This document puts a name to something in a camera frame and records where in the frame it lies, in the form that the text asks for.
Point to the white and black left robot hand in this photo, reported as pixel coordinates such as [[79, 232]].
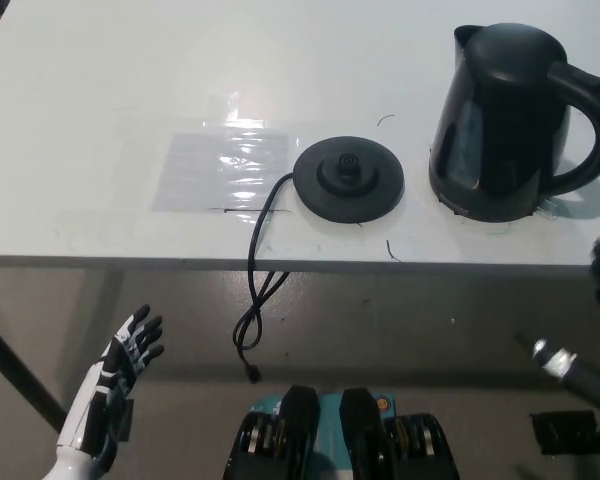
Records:
[[97, 390]]

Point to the black electric kettle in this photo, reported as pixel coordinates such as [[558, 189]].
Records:
[[490, 125]]

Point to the black round kettle base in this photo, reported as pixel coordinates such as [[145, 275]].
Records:
[[375, 190]]

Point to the black tape patch on floor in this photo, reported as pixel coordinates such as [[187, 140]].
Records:
[[124, 420], [562, 432]]

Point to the black diagonal table leg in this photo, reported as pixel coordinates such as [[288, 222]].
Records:
[[20, 367]]

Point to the clear plastic sheet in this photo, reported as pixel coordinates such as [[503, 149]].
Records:
[[200, 170]]

